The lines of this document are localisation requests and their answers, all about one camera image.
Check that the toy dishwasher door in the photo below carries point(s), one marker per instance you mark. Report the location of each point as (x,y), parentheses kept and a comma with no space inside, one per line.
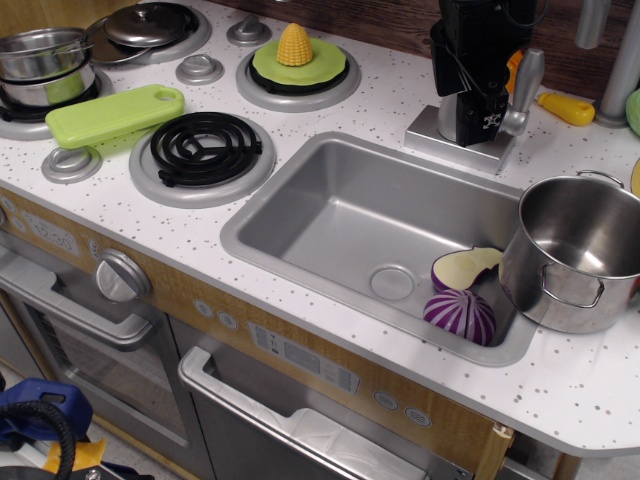
(260,424)

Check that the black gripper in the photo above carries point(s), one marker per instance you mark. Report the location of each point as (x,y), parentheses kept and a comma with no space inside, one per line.
(471,45)

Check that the small stacked steel pots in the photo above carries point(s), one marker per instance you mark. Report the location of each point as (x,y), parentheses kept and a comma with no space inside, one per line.
(46,67)

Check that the yellow toy knife handle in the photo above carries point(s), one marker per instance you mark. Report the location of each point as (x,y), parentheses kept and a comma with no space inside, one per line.
(573,111)

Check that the grey hanging pipe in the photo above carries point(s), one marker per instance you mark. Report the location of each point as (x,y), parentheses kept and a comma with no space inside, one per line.
(592,22)

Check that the large steel pot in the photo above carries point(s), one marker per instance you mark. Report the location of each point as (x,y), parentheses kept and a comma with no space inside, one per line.
(572,264)

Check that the steel pot lid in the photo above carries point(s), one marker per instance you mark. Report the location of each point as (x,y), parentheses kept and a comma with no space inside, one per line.
(144,25)

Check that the green round plate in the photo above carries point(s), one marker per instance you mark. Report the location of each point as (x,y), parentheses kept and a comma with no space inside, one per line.
(328,62)

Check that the purple striped onion toy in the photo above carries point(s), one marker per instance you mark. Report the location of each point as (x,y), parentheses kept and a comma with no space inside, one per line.
(462,313)

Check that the blue clamp tool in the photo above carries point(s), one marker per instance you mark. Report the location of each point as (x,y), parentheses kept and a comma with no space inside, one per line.
(44,410)

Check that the grey toy sink basin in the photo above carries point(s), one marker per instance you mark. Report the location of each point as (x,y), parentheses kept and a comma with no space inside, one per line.
(363,225)

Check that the silver oven knob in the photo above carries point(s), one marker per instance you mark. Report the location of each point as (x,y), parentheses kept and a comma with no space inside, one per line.
(119,278)

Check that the green cabbage toy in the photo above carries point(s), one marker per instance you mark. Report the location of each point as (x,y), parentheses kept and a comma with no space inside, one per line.
(632,110)

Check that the silver toy faucet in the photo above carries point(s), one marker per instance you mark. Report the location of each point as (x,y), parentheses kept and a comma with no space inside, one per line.
(434,130)

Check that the yellow red fruit slice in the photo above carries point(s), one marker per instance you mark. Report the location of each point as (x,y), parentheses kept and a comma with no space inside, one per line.
(635,179)

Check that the toy oven door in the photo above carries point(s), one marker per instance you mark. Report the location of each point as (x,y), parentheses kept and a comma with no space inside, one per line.
(123,357)

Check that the grey stove knob middle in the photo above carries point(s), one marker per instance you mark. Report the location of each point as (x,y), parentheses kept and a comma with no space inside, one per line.
(199,70)

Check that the grey stove knob front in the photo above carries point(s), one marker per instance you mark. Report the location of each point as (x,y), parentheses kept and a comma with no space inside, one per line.
(67,166)

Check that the yellow cloth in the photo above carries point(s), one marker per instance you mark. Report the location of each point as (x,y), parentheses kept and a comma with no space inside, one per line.
(87,454)

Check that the orange pumpkin toy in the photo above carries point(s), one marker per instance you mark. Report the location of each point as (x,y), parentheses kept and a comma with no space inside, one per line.
(513,66)

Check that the purple eggplant slice toy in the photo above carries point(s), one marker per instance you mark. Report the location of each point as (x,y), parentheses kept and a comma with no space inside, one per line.
(461,269)

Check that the yellow corn cob toy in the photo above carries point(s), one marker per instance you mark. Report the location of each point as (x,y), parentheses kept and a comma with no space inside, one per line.
(294,47)

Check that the black front coil burner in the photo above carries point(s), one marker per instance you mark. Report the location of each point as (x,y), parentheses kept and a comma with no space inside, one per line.
(205,150)

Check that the grey stove knob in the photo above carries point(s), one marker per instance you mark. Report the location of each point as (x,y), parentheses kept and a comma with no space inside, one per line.
(250,31)
(199,70)
(67,166)

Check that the grey vertical post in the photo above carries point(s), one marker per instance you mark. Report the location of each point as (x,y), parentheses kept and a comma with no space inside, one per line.
(624,77)

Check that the green plastic cutting board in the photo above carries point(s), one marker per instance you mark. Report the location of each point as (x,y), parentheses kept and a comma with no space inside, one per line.
(90,122)

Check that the grey stove knob back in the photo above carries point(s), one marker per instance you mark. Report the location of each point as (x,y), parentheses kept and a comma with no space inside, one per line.
(250,31)

